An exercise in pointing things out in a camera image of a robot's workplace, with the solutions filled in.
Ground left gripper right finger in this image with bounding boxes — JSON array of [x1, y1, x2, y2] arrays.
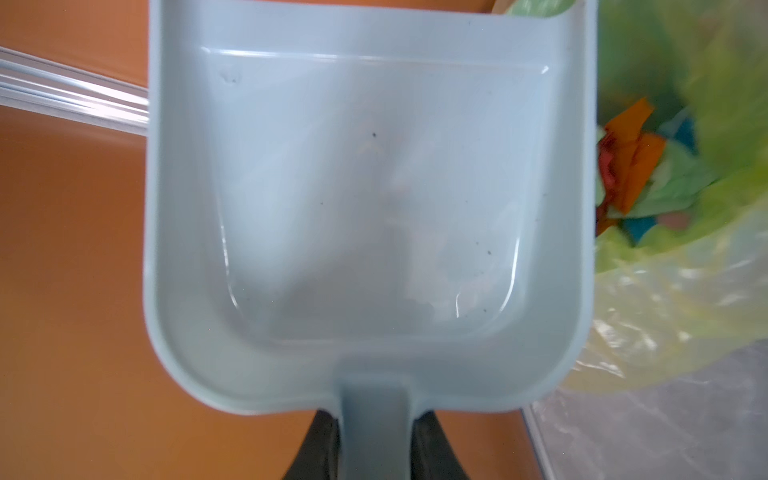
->
[[411, 411, 469, 480]]

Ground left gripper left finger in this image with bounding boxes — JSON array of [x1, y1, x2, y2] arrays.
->
[[283, 410, 340, 480]]

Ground grey-blue dustpan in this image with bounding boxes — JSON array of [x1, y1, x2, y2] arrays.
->
[[143, 1, 598, 479]]

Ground yellow plastic bin liner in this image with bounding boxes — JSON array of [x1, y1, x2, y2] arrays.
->
[[491, 0, 768, 394]]

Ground red paper scrap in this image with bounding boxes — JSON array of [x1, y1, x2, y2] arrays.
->
[[596, 133, 617, 237]]

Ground orange paper scrap centre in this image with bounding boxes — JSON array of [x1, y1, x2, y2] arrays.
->
[[603, 98, 667, 215]]

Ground light green paper scrap far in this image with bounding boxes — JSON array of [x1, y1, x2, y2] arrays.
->
[[607, 140, 718, 219]]

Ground blue paper scrap right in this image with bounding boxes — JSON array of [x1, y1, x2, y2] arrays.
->
[[673, 116, 699, 155]]

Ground left aluminium corner post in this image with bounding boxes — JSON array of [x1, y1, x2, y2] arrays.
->
[[1, 47, 149, 136]]

